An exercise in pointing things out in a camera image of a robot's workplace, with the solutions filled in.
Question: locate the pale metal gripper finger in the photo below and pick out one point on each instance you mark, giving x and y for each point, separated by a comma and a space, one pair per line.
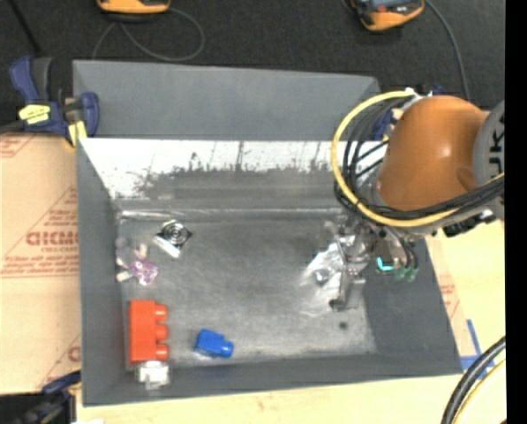
348, 252
349, 289

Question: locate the clear crumpled plastic wrapper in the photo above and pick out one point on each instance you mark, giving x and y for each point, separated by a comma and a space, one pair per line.
322, 265

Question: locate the grey metal bin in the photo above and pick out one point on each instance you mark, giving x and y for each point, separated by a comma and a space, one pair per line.
254, 289

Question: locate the blue toy brick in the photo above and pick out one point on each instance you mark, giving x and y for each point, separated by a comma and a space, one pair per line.
212, 343

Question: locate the black and silver round disc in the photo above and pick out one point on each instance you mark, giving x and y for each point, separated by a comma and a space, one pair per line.
174, 233

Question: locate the purple clear toy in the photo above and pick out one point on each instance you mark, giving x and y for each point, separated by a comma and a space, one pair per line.
141, 271

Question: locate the red toy brick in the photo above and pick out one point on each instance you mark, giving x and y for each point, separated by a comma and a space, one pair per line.
144, 331

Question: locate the white plastic piece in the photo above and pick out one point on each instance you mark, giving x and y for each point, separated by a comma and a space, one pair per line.
152, 374

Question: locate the brown cardboard board red print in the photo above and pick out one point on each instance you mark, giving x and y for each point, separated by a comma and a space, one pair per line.
33, 259

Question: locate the black cylinder on white bracket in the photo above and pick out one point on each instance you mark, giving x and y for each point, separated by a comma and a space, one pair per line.
461, 227

